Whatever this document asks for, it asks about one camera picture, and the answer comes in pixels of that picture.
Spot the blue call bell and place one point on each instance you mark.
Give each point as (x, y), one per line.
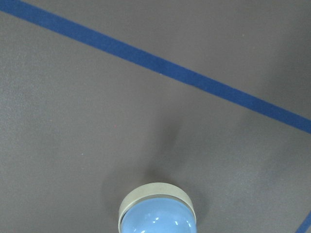
(157, 208)

